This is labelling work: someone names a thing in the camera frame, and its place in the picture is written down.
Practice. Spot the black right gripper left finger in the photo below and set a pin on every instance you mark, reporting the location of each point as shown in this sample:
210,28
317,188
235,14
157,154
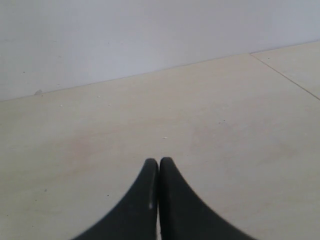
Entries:
135,216

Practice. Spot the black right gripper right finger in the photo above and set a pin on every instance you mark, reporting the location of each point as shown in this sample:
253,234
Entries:
183,215

